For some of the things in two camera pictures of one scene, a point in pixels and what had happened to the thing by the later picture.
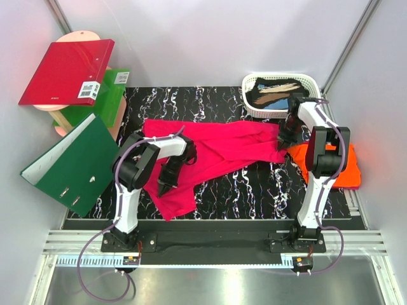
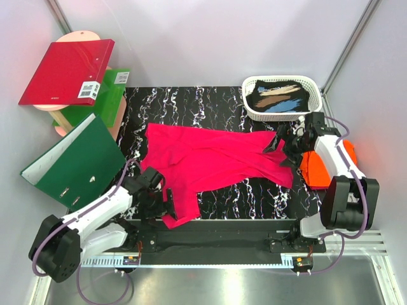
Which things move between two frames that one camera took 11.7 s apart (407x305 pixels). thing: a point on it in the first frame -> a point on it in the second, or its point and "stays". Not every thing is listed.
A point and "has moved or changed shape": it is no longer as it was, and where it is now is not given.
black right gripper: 285,138 -> 293,160
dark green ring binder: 78,169 stays
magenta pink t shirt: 217,145 has moved or changed shape
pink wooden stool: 63,126 stays
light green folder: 107,101 stays
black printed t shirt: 271,94 stays
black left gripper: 170,182 -> 162,208
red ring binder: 72,74 stays
